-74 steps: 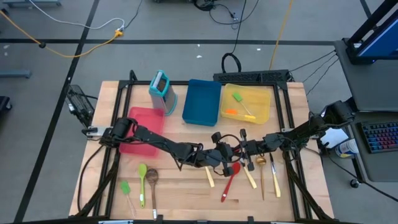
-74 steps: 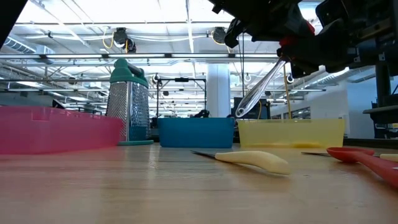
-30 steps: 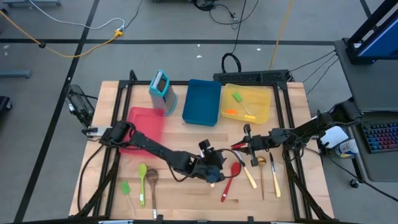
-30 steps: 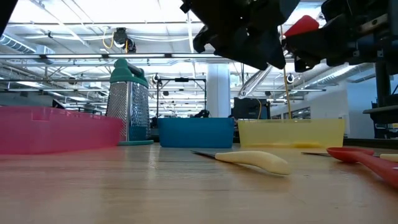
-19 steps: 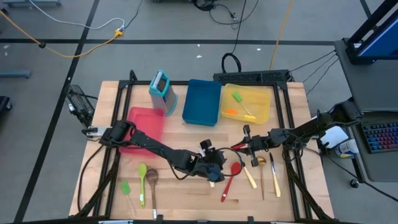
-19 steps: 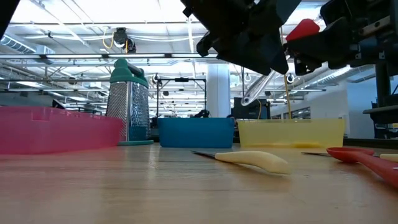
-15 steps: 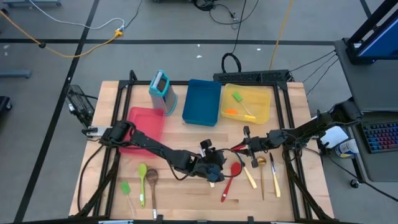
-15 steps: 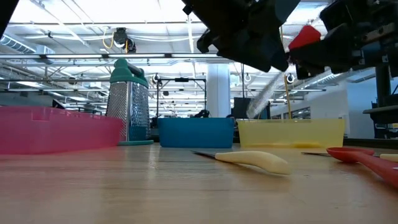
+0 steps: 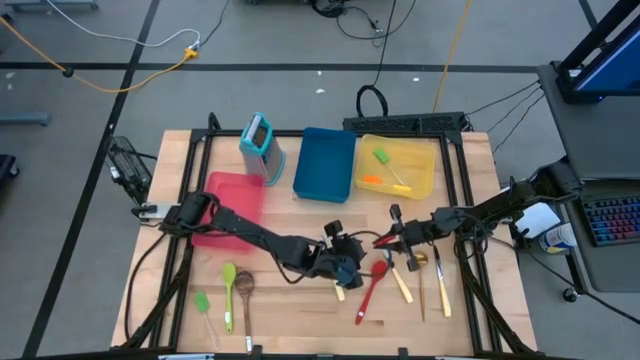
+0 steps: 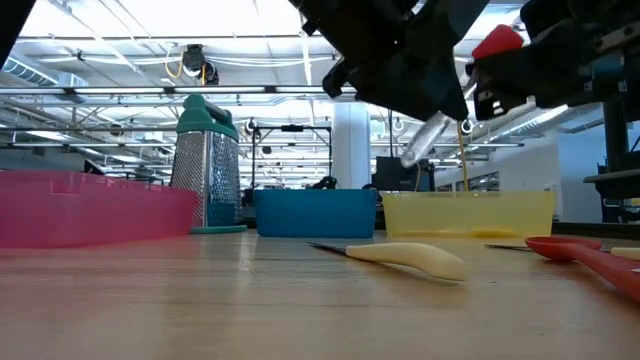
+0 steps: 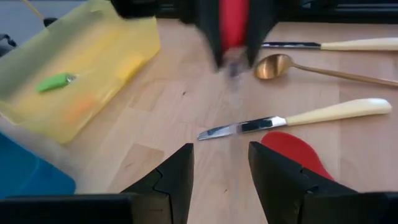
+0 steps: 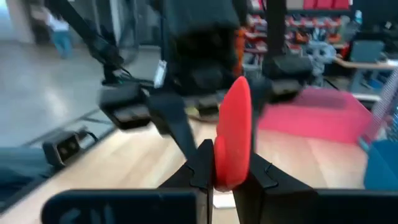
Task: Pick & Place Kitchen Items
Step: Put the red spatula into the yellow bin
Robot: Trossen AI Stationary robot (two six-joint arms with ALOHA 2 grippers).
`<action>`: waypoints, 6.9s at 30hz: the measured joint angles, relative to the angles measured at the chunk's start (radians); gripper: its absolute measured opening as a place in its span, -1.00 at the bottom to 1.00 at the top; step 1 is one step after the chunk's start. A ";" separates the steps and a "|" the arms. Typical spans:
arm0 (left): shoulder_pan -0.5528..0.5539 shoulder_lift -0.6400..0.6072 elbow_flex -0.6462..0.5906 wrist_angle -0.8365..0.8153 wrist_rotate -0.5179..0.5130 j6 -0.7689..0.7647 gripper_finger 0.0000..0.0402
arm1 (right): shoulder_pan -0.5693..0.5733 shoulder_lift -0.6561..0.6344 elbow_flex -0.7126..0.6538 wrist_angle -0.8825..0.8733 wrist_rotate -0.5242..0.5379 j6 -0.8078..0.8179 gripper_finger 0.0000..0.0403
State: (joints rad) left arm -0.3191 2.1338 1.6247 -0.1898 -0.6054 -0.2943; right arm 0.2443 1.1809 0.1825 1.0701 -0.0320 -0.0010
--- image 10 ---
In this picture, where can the white pillar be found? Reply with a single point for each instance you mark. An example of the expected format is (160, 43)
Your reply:
(351, 150)

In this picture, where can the black background monitor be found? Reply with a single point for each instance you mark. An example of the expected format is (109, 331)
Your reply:
(395, 177)

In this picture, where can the red silicone spoon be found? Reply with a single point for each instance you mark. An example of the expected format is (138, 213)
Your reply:
(565, 247)

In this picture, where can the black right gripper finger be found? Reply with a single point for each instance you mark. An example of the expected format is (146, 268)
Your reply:
(530, 80)

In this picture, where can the pink plastic bin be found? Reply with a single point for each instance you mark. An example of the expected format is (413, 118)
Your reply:
(100, 210)

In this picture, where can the grey side desk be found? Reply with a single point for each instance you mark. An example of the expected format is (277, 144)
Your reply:
(615, 182)

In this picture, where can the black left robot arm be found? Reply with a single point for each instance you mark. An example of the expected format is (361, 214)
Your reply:
(10, 25)

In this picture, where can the large black ceiling reel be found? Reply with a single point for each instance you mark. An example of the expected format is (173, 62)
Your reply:
(192, 57)

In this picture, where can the blue plastic bin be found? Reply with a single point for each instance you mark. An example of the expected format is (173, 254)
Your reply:
(315, 215)

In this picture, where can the yellow translucent plastic bin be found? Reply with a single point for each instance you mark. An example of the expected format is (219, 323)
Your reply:
(470, 212)

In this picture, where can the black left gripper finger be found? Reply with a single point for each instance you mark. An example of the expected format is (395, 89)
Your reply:
(415, 87)

